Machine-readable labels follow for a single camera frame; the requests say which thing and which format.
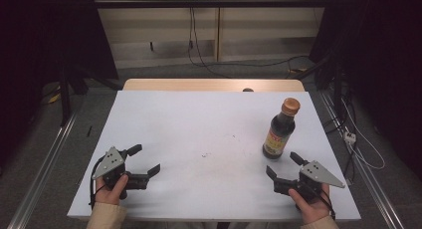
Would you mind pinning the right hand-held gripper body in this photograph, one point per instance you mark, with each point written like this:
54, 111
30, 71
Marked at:
318, 174

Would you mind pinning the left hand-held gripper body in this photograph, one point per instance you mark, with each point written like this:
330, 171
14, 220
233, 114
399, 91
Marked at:
111, 161

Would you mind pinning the dark sauce bottle orange cap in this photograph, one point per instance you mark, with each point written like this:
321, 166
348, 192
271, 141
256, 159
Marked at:
280, 132

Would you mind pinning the person's left hand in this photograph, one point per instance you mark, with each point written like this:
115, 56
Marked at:
107, 194

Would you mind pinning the person's right hand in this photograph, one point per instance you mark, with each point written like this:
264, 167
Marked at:
315, 210

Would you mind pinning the small black floor item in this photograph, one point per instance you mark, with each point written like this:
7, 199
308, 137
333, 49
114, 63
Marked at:
89, 131

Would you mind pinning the white power strip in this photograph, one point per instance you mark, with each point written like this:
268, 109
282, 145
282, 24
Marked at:
349, 137

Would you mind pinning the white table board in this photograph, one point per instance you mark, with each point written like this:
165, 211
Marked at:
205, 129

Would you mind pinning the black metal stand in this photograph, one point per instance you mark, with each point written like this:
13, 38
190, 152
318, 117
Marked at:
64, 96

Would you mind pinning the dark table grommet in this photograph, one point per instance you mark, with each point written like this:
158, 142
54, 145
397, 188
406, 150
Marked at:
248, 89

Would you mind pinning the wooden table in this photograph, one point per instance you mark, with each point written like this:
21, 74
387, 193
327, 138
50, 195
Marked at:
199, 84

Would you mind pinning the black curtain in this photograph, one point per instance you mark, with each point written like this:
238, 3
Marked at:
40, 40
381, 56

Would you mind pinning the black horizontal bar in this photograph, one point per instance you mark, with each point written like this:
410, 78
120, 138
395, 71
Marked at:
212, 3

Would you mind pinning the metal floor rail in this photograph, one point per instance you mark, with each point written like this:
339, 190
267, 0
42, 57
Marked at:
368, 176
43, 169

